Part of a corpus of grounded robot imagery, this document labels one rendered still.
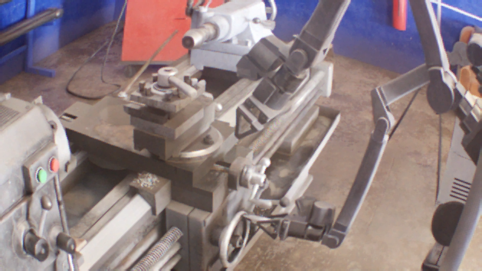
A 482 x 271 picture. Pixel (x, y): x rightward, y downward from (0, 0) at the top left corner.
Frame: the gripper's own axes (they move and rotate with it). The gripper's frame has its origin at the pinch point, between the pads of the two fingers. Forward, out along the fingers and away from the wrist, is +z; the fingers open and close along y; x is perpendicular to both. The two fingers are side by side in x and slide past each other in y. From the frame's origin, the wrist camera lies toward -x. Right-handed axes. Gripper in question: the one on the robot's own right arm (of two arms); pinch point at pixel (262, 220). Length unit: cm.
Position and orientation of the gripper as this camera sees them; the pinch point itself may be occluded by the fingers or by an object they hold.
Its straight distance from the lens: 178.9
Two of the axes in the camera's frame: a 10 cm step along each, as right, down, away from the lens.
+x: -1.8, 9.7, 1.8
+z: -9.2, -2.3, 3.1
